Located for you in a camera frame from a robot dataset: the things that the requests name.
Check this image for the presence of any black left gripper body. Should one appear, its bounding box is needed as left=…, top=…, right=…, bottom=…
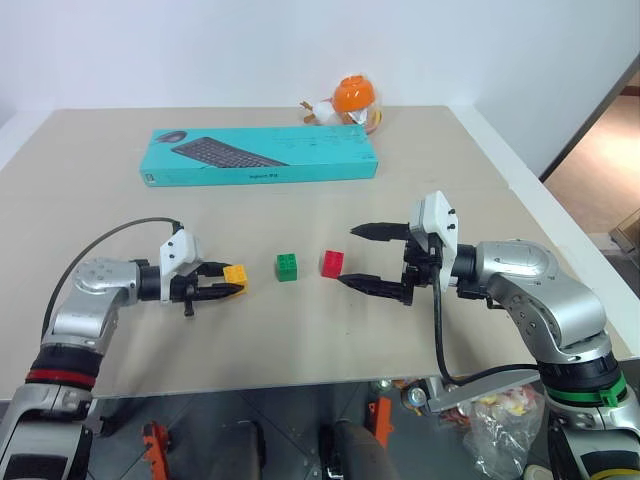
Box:
left=169, top=262, right=211, bottom=320

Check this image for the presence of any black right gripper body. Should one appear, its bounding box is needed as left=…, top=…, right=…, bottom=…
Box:
left=399, top=228, right=447, bottom=307

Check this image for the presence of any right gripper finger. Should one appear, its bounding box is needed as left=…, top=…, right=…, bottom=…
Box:
left=349, top=220, right=414, bottom=243
left=335, top=272, right=407, bottom=302

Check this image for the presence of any yellow building block cube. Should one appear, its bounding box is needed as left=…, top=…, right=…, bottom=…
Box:
left=222, top=263, right=251, bottom=297

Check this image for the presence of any red building block cube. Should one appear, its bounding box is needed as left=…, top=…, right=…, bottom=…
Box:
left=319, top=250, right=346, bottom=278

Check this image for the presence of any green building block cube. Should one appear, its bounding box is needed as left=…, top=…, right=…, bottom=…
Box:
left=275, top=252, right=300, bottom=283

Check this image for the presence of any teal keyboard box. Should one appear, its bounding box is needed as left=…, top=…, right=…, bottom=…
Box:
left=139, top=124, right=380, bottom=189

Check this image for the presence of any drink can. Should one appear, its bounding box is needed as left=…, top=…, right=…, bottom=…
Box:
left=405, top=386, right=429, bottom=414

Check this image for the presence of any clear bag with toys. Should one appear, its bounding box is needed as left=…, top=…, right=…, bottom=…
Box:
left=299, top=92, right=386, bottom=136

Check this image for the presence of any orange clamp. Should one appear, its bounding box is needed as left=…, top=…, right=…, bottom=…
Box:
left=366, top=394, right=394, bottom=450
left=141, top=421, right=174, bottom=480

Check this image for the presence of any orange plastic bowl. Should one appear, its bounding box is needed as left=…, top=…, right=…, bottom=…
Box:
left=332, top=74, right=378, bottom=113

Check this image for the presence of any dark grey rounded shape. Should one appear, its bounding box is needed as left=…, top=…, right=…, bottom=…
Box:
left=318, top=418, right=402, bottom=480

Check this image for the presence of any clear plastic bag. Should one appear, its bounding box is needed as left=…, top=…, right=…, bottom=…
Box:
left=461, top=383, right=547, bottom=480

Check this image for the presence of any cardboard box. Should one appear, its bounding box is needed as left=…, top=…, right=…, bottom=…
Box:
left=610, top=206, right=640, bottom=252

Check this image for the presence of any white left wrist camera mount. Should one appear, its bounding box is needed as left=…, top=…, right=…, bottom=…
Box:
left=158, top=228, right=207, bottom=303

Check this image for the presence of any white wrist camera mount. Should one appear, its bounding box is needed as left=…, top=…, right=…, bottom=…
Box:
left=158, top=228, right=207, bottom=303
left=409, top=189, right=461, bottom=292

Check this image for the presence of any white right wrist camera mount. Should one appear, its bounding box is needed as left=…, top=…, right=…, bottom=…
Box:
left=409, top=189, right=461, bottom=292

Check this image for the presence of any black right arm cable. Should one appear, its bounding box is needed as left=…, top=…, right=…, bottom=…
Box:
left=431, top=272, right=542, bottom=387

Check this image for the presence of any grey left arm cable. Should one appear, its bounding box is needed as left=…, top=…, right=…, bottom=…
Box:
left=41, top=215, right=183, bottom=337

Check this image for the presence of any grey metal bracket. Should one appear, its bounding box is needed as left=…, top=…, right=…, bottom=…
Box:
left=426, top=370, right=544, bottom=414

